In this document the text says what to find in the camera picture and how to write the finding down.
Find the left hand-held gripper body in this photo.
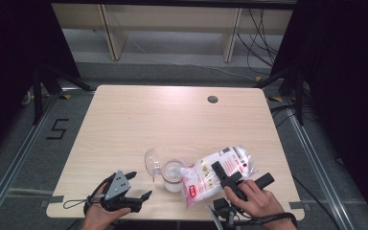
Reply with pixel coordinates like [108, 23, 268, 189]
[99, 170, 144, 214]

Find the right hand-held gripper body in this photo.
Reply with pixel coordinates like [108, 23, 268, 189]
[205, 172, 275, 230]

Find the red and white sugar pouch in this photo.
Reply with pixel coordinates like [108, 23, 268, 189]
[180, 146, 259, 209]

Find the clear glass jar with lid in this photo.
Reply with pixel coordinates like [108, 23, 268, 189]
[144, 147, 188, 195]

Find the person's right hand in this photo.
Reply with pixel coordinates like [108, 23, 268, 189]
[223, 179, 285, 224]

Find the person's left hand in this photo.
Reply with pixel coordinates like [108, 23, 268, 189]
[80, 185, 132, 230]

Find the grey tape strip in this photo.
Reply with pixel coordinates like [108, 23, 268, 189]
[39, 195, 65, 209]
[288, 200, 312, 212]

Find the black metal stand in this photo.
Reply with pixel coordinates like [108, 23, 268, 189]
[32, 63, 96, 127]
[252, 66, 305, 127]

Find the black curtain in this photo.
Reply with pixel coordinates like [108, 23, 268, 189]
[269, 0, 368, 226]
[0, 0, 81, 164]

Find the light wooden shelf unit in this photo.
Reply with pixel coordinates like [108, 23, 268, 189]
[51, 3, 294, 63]

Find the black wrist lanyard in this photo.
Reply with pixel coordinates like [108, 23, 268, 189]
[236, 212, 299, 230]
[62, 174, 114, 219]

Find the black floor cable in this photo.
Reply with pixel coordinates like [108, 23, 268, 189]
[291, 174, 344, 230]

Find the aluminium floor rail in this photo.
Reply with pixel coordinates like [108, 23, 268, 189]
[0, 95, 60, 222]
[282, 99, 357, 230]

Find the thin white floor cable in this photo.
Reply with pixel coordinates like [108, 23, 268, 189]
[128, 36, 258, 81]

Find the bundle of black cables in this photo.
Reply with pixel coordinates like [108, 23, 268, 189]
[236, 9, 288, 77]

